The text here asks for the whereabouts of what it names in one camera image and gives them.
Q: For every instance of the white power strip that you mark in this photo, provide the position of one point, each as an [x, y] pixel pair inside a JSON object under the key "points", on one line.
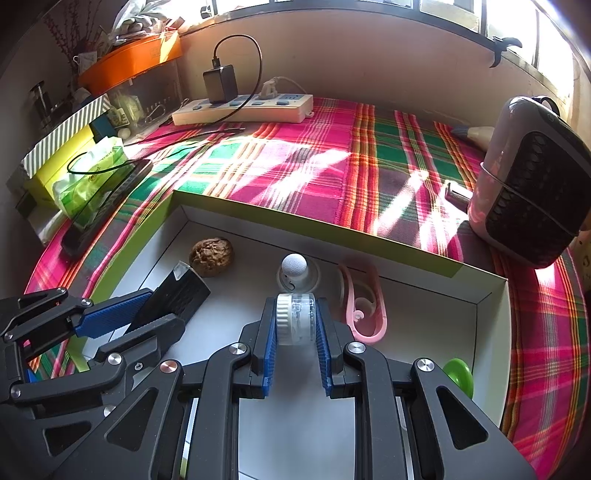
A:
{"points": [[286, 108]]}

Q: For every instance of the yellow box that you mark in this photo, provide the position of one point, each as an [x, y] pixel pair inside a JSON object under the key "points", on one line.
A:
{"points": [[51, 177]]}

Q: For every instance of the clear plastic storage box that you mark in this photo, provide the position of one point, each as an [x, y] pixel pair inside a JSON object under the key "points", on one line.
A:
{"points": [[147, 97]]}

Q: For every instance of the black smartphone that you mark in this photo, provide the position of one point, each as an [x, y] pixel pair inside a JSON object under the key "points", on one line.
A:
{"points": [[92, 221]]}

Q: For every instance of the pink grey heater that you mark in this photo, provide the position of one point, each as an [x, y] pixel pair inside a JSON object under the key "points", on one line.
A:
{"points": [[531, 198]]}

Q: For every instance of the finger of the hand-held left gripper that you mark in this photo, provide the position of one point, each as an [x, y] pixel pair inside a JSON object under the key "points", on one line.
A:
{"points": [[138, 339], [111, 314]]}

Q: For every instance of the large brown walnut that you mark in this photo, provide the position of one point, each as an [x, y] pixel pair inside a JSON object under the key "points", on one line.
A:
{"points": [[211, 256]]}

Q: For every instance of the small silver metal object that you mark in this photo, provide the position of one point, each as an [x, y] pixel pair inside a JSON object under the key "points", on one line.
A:
{"points": [[458, 196]]}

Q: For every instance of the pink plastic clip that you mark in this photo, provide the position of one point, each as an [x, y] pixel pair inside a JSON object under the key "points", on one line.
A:
{"points": [[376, 323]]}

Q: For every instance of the green tissue packet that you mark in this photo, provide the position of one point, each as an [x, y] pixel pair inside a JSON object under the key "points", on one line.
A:
{"points": [[106, 159]]}

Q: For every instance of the black charger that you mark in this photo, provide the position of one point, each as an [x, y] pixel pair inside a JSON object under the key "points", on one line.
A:
{"points": [[220, 85]]}

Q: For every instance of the black window hook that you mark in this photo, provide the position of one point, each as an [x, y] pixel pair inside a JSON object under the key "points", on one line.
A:
{"points": [[496, 48]]}

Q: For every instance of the white plastic bag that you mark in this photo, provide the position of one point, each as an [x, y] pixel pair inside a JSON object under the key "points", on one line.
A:
{"points": [[138, 18]]}

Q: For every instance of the striped box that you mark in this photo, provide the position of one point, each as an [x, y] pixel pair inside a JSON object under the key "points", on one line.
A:
{"points": [[69, 127]]}

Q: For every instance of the plaid cloth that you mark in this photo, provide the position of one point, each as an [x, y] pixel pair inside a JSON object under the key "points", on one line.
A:
{"points": [[300, 157]]}

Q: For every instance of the orange tray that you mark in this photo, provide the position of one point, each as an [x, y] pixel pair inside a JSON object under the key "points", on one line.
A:
{"points": [[129, 60]]}

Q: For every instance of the beige cone-shaped item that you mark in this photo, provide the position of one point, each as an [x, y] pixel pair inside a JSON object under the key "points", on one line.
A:
{"points": [[480, 134]]}

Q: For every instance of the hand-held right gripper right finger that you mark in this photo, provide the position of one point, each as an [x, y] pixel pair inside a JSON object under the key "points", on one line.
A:
{"points": [[324, 350]]}

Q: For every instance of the white clear round jar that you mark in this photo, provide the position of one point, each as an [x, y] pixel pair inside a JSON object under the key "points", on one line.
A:
{"points": [[295, 318]]}

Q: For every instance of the green round disc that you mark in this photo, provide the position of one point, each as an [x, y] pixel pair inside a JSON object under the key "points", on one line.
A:
{"points": [[457, 376]]}

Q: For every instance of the black power bank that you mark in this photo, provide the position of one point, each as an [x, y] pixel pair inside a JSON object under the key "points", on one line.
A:
{"points": [[184, 295]]}

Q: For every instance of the green white cardboard box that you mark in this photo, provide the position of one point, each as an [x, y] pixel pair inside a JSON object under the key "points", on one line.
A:
{"points": [[415, 314]]}

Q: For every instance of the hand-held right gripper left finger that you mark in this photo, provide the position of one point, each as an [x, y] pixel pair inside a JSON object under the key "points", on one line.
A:
{"points": [[270, 350]]}

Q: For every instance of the white plug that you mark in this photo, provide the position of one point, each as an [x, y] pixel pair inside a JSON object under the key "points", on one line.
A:
{"points": [[269, 87]]}

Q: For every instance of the white mushroom-shaped holder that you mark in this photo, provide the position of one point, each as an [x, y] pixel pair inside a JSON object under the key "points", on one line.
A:
{"points": [[295, 265]]}

